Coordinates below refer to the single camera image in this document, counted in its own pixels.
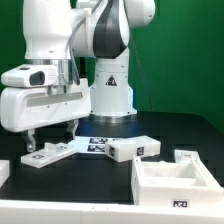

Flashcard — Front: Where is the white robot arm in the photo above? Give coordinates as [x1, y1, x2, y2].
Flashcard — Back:
[0, 0, 156, 152]

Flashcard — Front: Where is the white front border rail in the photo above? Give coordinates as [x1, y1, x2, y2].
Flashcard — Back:
[0, 200, 224, 224]

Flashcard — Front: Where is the white cabinet door panel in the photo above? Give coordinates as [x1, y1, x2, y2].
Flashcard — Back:
[21, 143, 76, 168]

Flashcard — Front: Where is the white paper with markers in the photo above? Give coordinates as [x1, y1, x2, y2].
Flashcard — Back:
[69, 136, 114, 154]

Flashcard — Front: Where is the white cabinet box body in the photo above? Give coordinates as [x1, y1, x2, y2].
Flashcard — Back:
[131, 157, 224, 208]

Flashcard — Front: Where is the white left border rail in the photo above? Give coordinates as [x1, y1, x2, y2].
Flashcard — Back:
[0, 160, 10, 187]

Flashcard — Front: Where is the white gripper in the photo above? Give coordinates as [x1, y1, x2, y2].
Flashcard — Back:
[0, 79, 91, 153]

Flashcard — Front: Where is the small white cabinet door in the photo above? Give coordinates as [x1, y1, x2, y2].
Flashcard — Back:
[174, 149, 199, 163]

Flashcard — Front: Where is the white cabinet top block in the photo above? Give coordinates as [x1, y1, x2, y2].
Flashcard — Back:
[105, 136, 161, 162]

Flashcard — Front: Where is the white border rail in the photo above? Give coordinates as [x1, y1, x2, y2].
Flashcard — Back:
[0, 160, 10, 187]
[0, 200, 224, 224]

